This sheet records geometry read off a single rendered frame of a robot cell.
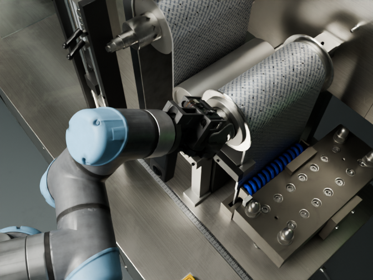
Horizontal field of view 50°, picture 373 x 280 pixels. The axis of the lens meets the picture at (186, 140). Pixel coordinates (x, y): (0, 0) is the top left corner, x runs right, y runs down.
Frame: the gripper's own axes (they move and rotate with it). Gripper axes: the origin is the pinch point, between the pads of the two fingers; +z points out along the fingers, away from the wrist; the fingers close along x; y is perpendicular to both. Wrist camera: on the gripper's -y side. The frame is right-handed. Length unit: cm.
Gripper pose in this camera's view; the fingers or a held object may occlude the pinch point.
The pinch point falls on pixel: (217, 137)
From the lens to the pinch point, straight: 80.6
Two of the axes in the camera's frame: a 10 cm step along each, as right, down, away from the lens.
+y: 5.0, -7.7, -4.1
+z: 5.9, -0.5, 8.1
